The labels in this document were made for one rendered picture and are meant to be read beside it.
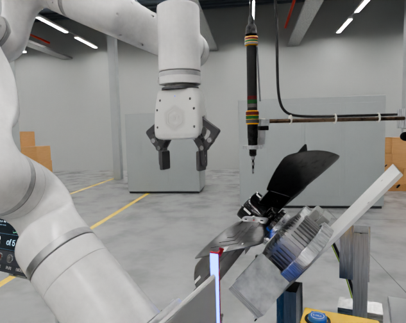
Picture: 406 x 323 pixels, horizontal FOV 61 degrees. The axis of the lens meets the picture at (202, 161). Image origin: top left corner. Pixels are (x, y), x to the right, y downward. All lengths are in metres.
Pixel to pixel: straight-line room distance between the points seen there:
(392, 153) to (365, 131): 2.36
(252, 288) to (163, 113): 0.69
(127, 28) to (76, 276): 0.50
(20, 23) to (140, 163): 7.79
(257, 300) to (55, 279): 0.75
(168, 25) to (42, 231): 0.42
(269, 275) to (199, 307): 0.65
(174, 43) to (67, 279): 0.44
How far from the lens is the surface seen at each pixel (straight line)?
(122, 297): 0.56
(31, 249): 0.60
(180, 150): 8.33
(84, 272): 0.57
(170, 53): 0.69
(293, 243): 1.21
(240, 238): 1.06
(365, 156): 6.92
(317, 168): 1.18
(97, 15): 0.78
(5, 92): 0.77
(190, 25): 0.71
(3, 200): 0.64
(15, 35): 0.94
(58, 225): 0.60
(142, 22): 0.81
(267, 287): 1.21
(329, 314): 0.91
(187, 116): 0.68
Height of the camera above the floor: 1.50
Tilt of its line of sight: 5 degrees down
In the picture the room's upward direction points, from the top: 1 degrees counter-clockwise
